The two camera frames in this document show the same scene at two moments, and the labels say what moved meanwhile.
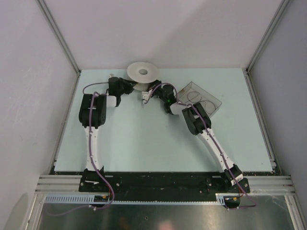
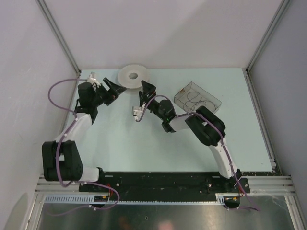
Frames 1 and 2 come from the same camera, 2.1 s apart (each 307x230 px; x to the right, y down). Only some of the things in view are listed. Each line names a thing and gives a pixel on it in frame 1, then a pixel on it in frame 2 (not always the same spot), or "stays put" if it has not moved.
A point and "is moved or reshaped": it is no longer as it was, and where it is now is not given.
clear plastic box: [192, 93] stays put
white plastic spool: [143, 74] is moved or reshaped
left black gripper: [129, 84] to [112, 94]
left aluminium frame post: [58, 34] stays put
